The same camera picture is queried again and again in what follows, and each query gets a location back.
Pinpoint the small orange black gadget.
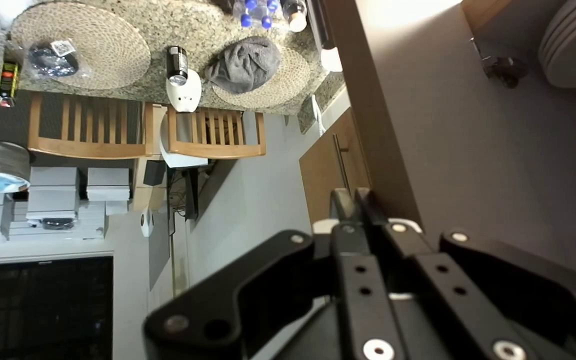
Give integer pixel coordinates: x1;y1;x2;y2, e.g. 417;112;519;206
0;58;24;114

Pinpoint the white spray bottle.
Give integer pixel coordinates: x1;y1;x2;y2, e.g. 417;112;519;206
137;209;155;242

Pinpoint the white storage box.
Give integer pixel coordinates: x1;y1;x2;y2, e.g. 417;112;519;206
24;164;80;227
84;164;132;206

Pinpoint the wooden wall cabinet carcass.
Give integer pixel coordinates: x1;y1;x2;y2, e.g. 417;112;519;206
459;0;569;37

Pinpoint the round woven placemat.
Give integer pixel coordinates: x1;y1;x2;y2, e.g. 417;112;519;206
6;0;153;94
196;38;314;112

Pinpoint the white paper towel roll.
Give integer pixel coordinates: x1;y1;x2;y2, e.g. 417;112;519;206
318;47;346;77

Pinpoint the light wood cabinet door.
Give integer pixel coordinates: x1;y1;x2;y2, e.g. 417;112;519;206
297;127;337;227
330;109;372;217
318;0;576;286

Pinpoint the dark night window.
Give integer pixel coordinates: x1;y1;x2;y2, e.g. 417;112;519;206
0;255;116;360

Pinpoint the black item in clear bag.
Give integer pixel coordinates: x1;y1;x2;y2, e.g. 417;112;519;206
24;37;82;82

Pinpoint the pack of water bottles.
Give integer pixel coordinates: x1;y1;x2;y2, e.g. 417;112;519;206
227;0;287;33

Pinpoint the dark metal cabinet hinge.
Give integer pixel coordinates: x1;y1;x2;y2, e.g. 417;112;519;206
481;54;527;91

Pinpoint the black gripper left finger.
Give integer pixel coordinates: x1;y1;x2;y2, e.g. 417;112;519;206
141;189;406;360

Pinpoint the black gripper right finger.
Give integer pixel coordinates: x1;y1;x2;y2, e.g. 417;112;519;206
354;189;576;360

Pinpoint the grey fabric cap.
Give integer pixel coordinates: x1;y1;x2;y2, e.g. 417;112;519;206
205;35;283;97

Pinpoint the white and black appliance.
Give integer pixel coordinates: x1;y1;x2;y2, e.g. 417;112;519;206
162;45;205;114

